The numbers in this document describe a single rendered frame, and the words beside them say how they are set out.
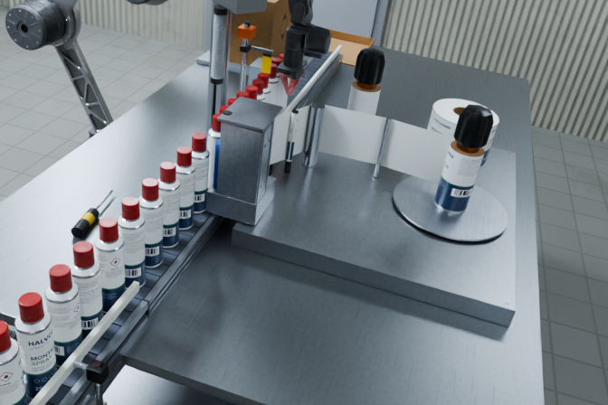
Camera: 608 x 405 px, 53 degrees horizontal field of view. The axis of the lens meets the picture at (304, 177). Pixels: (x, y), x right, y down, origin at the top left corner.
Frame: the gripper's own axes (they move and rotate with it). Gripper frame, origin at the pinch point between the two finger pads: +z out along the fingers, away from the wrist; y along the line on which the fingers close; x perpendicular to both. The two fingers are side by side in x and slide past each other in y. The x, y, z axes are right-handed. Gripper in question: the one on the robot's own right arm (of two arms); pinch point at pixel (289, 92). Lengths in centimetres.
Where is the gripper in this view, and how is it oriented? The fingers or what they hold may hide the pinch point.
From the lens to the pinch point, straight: 187.5
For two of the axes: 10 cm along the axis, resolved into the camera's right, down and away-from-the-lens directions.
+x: -9.5, -2.4, 1.8
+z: -1.2, 8.4, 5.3
